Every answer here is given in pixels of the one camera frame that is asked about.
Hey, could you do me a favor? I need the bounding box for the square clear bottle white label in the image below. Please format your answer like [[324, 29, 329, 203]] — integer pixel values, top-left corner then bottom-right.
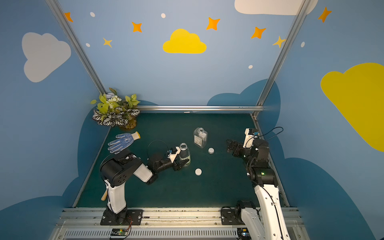
[[194, 128, 208, 149]]

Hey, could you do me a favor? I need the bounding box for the aluminium front rail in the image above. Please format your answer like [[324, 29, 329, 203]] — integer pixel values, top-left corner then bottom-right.
[[50, 208, 310, 240]]

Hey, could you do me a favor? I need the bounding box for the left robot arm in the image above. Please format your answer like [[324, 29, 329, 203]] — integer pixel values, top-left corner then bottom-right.
[[100, 147, 191, 226]]

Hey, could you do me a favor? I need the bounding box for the circuit board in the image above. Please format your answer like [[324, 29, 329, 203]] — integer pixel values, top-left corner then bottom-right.
[[237, 228, 251, 240], [110, 229, 128, 238]]

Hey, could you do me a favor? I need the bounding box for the white cap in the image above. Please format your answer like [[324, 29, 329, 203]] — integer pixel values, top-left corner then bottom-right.
[[195, 169, 202, 176], [208, 148, 215, 155]]

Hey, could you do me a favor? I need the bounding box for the right aluminium corner post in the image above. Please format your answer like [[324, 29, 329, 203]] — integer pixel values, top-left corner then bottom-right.
[[256, 0, 312, 107]]

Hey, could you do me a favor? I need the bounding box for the aluminium corner post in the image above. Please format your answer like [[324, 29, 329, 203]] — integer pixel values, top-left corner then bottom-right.
[[45, 0, 107, 94], [256, 0, 312, 107]]

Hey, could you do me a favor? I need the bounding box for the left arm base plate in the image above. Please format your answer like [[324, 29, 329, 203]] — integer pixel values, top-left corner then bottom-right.
[[100, 208, 143, 226]]

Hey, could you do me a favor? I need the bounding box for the artificial potted plant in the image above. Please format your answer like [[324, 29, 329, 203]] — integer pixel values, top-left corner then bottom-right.
[[91, 88, 141, 130]]

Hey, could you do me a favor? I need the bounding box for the left aluminium corner post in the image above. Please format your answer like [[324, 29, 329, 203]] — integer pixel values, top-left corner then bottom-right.
[[45, 0, 107, 94]]

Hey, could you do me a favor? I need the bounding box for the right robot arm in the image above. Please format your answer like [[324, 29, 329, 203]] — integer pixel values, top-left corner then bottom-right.
[[227, 138, 291, 240]]

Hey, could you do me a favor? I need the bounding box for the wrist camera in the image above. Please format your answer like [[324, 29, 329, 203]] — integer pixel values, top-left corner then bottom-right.
[[243, 128, 260, 149], [168, 146, 181, 163]]

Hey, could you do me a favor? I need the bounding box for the right circuit board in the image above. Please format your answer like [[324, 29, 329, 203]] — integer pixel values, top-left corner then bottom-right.
[[237, 228, 251, 240]]

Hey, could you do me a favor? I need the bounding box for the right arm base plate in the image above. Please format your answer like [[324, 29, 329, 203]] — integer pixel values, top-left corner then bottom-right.
[[220, 206, 244, 225]]

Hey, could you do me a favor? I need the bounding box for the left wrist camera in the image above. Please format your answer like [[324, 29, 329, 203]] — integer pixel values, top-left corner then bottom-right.
[[168, 146, 181, 163]]

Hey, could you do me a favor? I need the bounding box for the aluminium rail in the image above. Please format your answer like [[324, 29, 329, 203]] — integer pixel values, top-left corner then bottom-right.
[[138, 105, 264, 112], [50, 208, 310, 240]]

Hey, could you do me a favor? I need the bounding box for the round clear bottle green label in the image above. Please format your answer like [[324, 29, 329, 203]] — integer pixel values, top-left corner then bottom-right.
[[179, 143, 191, 160]]

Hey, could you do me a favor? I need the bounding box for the aluminium back rail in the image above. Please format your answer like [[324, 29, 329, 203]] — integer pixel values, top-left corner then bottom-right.
[[138, 105, 264, 112]]

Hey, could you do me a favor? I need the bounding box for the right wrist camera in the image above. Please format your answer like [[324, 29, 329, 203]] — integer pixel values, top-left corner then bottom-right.
[[243, 128, 260, 149]]

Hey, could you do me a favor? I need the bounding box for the blue dotted work glove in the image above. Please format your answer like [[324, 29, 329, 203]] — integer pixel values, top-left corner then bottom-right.
[[108, 132, 141, 155]]

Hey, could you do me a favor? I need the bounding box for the left circuit board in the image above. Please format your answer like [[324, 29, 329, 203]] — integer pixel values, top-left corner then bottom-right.
[[110, 229, 128, 238]]

